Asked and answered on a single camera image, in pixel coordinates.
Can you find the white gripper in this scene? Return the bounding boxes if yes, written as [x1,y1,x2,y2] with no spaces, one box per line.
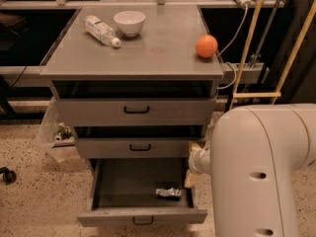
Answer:
[184,141,210,189]

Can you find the crushed silver redbull can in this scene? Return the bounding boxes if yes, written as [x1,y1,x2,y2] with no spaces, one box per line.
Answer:
[156,188,182,199]

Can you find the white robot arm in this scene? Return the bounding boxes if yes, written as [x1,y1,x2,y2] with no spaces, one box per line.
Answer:
[185,104,316,237]

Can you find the grey bottom drawer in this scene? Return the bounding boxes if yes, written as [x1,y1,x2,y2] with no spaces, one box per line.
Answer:
[78,158,207,227]

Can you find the grey drawer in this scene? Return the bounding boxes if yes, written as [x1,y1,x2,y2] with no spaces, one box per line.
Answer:
[78,158,207,227]
[76,138,205,159]
[54,99,215,126]

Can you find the grey drawer cabinet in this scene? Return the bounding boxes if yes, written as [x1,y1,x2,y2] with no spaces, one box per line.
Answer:
[39,5,225,170]

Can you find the grey middle drawer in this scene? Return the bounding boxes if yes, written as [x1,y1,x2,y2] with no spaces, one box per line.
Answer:
[76,138,205,159]

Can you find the grey top drawer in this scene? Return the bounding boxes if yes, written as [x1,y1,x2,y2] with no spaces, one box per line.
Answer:
[54,99,215,126]

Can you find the orange fruit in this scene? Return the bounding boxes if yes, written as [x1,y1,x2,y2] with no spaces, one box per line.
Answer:
[196,35,218,58]

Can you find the clear plastic bag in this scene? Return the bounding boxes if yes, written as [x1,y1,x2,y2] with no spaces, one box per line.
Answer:
[36,97,78,163]

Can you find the white ceramic bowl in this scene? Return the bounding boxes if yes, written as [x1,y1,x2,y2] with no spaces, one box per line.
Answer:
[114,11,146,37]

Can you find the clear plastic water bottle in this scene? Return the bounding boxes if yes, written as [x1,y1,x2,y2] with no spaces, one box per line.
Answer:
[84,15,121,48]

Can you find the black caster wheel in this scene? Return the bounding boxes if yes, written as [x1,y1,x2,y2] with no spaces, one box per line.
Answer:
[0,167,17,184]

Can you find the white cable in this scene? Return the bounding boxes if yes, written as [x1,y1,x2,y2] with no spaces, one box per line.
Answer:
[215,3,250,91]

